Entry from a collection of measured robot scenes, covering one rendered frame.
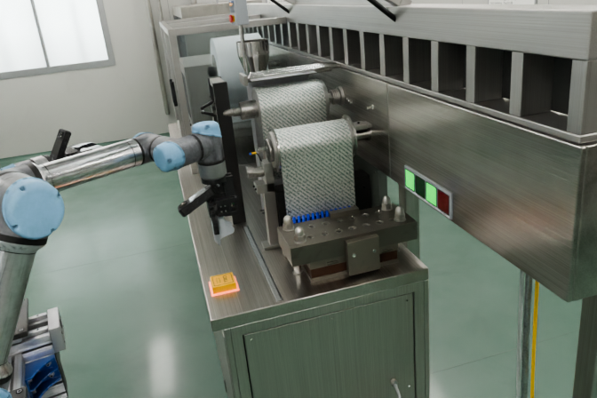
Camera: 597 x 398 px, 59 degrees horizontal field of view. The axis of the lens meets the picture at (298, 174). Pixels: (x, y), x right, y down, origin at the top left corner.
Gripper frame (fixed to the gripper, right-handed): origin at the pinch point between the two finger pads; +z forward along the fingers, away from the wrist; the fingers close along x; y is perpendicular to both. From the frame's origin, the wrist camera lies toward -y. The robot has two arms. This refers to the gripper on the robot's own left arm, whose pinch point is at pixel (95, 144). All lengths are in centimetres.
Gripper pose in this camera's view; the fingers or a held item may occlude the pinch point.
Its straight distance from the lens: 215.0
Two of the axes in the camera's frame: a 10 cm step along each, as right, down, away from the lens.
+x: 7.9, 2.6, -5.6
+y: -0.2, 9.1, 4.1
